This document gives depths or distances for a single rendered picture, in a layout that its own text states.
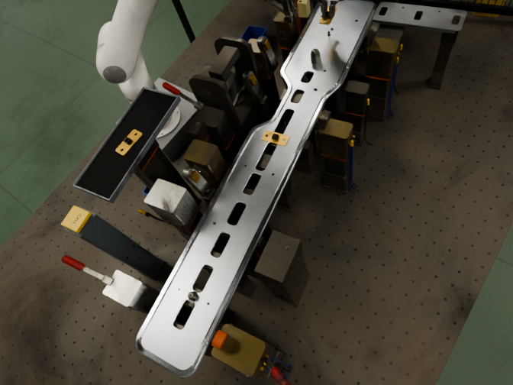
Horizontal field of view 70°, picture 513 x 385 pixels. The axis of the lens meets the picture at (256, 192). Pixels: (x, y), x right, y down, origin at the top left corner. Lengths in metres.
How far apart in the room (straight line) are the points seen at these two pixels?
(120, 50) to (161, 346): 0.88
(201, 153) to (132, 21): 0.45
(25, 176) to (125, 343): 1.99
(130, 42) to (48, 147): 2.00
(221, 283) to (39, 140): 2.52
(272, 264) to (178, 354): 0.32
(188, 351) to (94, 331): 0.57
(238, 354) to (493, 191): 1.00
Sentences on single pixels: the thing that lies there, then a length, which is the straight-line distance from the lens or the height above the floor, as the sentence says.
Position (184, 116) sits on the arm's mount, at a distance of 1.62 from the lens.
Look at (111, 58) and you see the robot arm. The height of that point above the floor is 1.21.
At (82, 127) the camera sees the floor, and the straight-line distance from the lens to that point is 3.14.
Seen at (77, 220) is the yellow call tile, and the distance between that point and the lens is 1.07.
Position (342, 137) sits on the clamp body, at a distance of 1.09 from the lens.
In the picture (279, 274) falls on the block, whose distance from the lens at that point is 0.95.
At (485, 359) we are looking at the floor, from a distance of 2.03.
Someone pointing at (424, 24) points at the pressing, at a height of 1.00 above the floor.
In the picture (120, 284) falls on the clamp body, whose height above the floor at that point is 1.06.
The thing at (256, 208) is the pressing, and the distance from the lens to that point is 1.05.
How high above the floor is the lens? 1.93
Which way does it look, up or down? 60 degrees down
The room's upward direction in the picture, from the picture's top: 24 degrees counter-clockwise
